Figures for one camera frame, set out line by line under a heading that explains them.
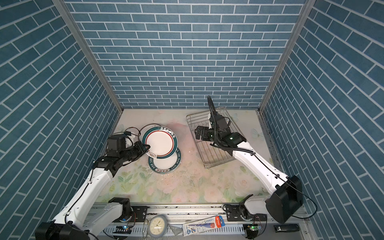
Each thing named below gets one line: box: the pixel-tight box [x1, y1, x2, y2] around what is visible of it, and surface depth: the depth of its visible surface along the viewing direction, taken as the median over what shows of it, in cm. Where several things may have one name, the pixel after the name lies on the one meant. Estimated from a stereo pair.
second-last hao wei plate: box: [148, 147, 182, 174], surface depth 89 cm
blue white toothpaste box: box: [182, 215, 226, 237], surface depth 71 cm
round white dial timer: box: [148, 215, 168, 239], surface depth 68 cm
